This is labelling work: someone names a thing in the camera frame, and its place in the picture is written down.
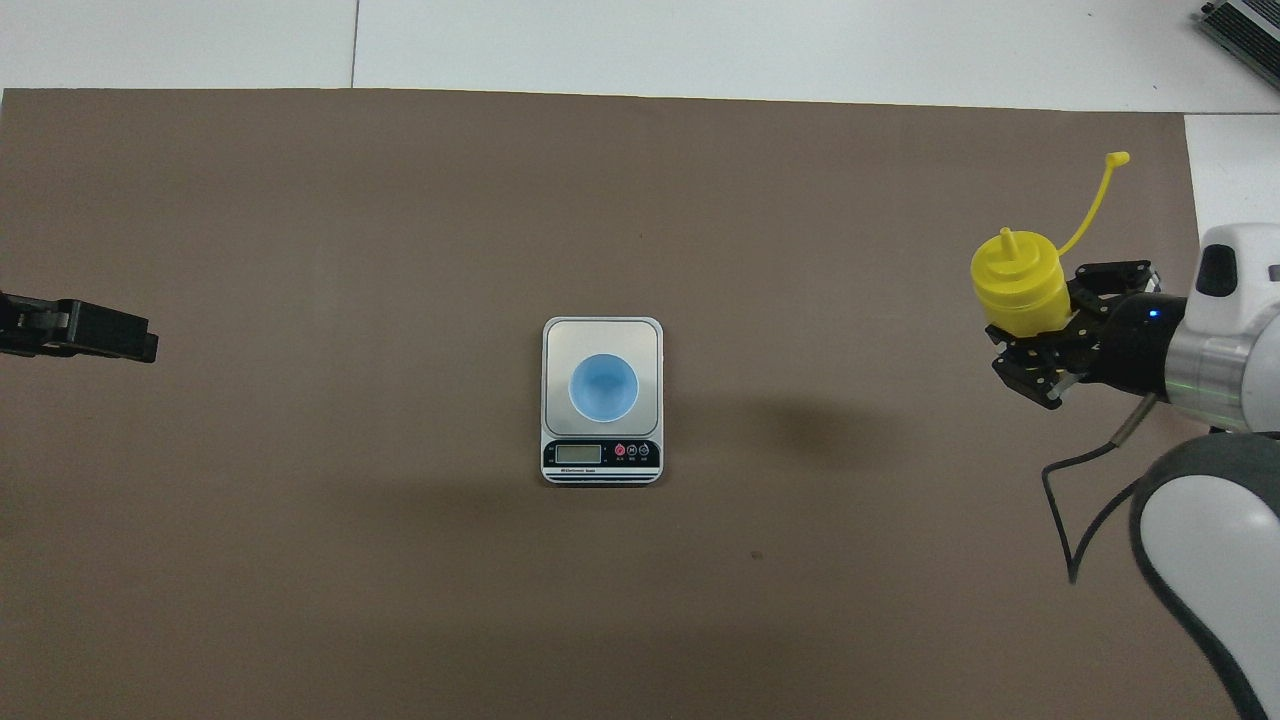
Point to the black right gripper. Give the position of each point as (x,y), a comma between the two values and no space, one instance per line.
(1130,340)

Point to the brown paper table mat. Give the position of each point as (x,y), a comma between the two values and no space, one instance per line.
(400,600)

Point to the silver digital kitchen scale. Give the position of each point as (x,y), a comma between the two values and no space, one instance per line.
(650,340)

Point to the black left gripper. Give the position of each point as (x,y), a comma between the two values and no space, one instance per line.
(30,328)

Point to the grey ribbed metal device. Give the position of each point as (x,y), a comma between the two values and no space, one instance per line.
(1250,30)

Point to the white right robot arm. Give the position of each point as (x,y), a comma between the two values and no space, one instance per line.
(1200,540)

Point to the light blue plastic cup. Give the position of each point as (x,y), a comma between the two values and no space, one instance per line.
(603,390)

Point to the yellow squeeze bottle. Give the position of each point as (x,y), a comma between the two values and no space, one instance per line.
(1020,290)

